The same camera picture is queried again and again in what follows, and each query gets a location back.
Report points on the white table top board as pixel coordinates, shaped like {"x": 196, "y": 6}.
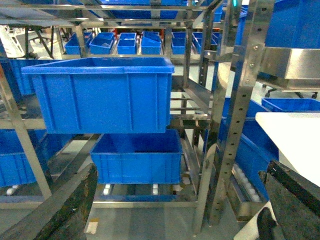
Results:
{"x": 297, "y": 136}

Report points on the large blue crate upper shelf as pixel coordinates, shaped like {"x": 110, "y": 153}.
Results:
{"x": 104, "y": 95}

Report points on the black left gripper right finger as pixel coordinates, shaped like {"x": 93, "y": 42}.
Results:
{"x": 294, "y": 213}

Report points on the steel perforated shelf post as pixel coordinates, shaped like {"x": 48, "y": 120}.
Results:
{"x": 246, "y": 58}

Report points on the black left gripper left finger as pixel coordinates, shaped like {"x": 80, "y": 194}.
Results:
{"x": 64, "y": 215}

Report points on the blue crate lower shelf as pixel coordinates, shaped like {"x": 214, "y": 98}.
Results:
{"x": 145, "y": 158}

